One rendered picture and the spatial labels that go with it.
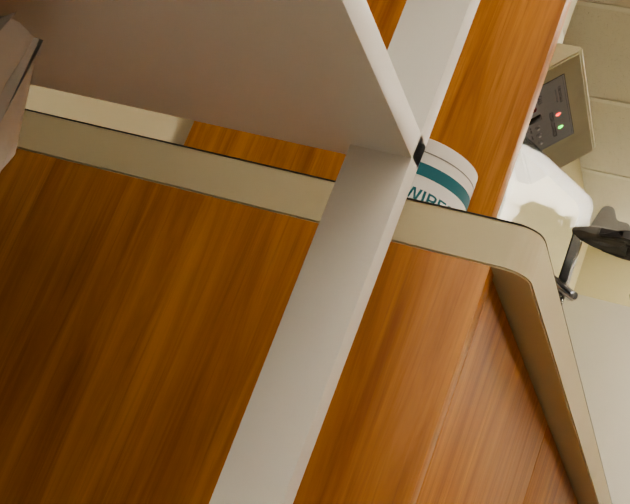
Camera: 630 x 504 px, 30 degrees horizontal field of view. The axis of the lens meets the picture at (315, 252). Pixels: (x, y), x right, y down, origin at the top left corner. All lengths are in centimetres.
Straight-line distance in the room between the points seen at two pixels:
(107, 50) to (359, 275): 23
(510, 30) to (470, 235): 85
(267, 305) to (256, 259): 4
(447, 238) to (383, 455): 18
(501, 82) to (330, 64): 102
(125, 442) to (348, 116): 35
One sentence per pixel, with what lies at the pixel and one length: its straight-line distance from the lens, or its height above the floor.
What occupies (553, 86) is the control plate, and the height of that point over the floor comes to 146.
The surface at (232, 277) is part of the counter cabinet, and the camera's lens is 97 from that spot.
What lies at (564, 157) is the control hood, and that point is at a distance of 205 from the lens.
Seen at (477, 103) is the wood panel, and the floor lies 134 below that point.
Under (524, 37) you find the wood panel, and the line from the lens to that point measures 174.
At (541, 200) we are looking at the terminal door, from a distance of 188.
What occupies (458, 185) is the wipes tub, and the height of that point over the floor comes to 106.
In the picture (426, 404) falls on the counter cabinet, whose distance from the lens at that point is 89.
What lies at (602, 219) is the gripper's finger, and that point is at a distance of 193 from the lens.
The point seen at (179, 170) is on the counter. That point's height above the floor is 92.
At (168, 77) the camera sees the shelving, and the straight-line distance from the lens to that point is 81.
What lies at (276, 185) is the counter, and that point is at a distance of 99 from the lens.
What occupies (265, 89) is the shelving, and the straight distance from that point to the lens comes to 76.
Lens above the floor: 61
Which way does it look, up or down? 16 degrees up
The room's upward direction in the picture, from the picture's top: 21 degrees clockwise
